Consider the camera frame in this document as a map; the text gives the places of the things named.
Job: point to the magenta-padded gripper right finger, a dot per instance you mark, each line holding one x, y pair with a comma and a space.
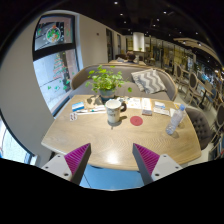
146, 157

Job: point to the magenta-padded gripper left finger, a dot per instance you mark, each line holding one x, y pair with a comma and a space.
77, 156

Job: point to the clear blue-capped water bottle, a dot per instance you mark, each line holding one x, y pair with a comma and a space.
174, 121

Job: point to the flat round red coaster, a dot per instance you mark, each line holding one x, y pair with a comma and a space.
136, 120

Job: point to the white tube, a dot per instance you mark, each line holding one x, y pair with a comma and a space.
91, 110

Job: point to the small blue and white box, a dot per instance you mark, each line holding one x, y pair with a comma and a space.
77, 106

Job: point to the blue and white card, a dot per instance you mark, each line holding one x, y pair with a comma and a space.
161, 108

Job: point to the printed paper sheets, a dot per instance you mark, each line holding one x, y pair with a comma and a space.
134, 102

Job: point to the white printed mug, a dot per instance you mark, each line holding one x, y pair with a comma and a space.
113, 111

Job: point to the grey tufted chair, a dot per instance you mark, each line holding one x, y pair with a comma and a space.
200, 128

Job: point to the grey wood-framed sofa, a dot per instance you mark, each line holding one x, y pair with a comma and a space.
83, 81

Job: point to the grey chevron cushion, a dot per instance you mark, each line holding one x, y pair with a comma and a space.
150, 81

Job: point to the green potted plant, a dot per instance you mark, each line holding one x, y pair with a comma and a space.
105, 80

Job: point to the group of dining chairs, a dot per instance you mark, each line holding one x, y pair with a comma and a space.
195, 83

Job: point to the person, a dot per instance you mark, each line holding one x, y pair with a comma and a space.
131, 57

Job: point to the round colourful window sticker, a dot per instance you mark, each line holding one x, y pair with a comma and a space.
53, 34

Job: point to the group of ceiling lights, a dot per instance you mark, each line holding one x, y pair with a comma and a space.
156, 20

